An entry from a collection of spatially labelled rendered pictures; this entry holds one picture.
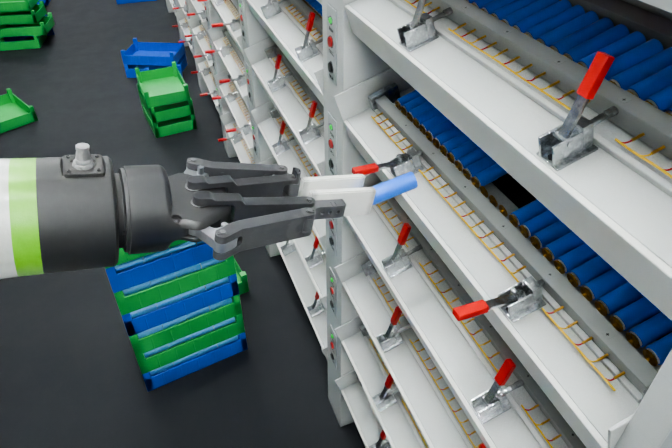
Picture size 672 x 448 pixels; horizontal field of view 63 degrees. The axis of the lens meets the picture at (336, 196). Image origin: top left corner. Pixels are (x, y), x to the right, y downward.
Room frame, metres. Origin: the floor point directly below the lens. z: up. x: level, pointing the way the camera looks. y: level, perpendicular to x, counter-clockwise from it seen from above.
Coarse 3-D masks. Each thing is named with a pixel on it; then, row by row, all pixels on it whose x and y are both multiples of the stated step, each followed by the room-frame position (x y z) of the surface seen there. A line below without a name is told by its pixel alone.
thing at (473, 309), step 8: (504, 296) 0.39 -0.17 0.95; (512, 296) 0.39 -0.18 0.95; (472, 304) 0.38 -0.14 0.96; (480, 304) 0.38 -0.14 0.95; (488, 304) 0.38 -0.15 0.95; (496, 304) 0.38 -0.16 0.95; (504, 304) 0.38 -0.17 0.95; (456, 312) 0.37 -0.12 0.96; (464, 312) 0.37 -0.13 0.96; (472, 312) 0.37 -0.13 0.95; (480, 312) 0.37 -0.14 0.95
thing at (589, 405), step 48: (336, 96) 0.80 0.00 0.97; (384, 144) 0.71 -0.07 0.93; (432, 192) 0.59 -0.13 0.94; (432, 240) 0.53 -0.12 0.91; (528, 240) 0.48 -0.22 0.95; (480, 288) 0.42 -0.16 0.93; (576, 288) 0.40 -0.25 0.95; (528, 336) 0.36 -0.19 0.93; (576, 336) 0.35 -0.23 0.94; (624, 336) 0.34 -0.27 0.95; (576, 384) 0.30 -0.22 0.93; (576, 432) 0.28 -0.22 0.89
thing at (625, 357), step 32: (384, 96) 0.80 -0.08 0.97; (416, 128) 0.70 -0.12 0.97; (448, 160) 0.61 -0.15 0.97; (480, 192) 0.54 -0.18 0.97; (512, 224) 0.48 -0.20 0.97; (512, 256) 0.45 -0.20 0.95; (544, 288) 0.40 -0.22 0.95; (576, 320) 0.36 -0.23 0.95; (608, 352) 0.32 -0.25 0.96; (608, 384) 0.29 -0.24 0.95; (640, 384) 0.28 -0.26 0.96
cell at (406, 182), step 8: (400, 176) 0.47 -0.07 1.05; (408, 176) 0.47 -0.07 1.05; (384, 184) 0.46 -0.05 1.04; (392, 184) 0.46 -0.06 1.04; (400, 184) 0.46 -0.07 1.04; (408, 184) 0.46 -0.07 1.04; (416, 184) 0.46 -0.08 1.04; (376, 192) 0.45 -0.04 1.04; (384, 192) 0.45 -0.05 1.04; (392, 192) 0.45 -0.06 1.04; (400, 192) 0.46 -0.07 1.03; (376, 200) 0.45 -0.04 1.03; (384, 200) 0.45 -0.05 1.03
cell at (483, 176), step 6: (492, 168) 0.58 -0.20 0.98; (498, 168) 0.58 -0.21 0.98; (480, 174) 0.58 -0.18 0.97; (486, 174) 0.58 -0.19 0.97; (492, 174) 0.58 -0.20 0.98; (498, 174) 0.58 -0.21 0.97; (504, 174) 0.58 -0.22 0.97; (480, 180) 0.57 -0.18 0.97; (486, 180) 0.57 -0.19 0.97; (492, 180) 0.57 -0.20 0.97
